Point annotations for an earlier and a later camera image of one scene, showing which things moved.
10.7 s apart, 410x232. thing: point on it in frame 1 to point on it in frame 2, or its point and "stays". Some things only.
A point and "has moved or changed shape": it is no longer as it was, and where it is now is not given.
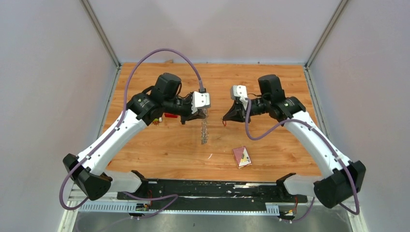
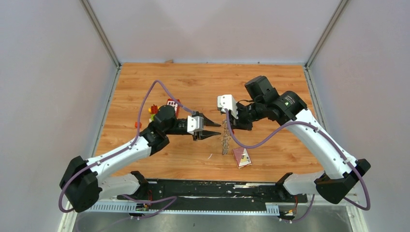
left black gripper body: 182,107 to 179,127
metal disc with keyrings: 204,130 has moved or changed shape
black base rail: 212,195 stays
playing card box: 241,157 stays
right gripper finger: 236,113 to 238,124
